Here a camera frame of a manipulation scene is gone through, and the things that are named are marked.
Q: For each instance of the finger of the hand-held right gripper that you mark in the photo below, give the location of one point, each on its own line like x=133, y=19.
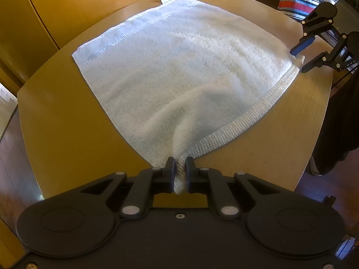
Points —
x=311, y=63
x=297, y=47

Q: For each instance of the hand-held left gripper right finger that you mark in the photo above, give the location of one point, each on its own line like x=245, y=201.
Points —
x=189, y=175

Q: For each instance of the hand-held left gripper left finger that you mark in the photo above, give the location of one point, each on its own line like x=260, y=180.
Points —
x=170, y=173

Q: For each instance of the white terry towel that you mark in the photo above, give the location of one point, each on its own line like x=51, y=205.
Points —
x=179, y=70

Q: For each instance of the wooden cabinet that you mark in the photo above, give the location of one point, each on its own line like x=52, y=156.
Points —
x=56, y=2

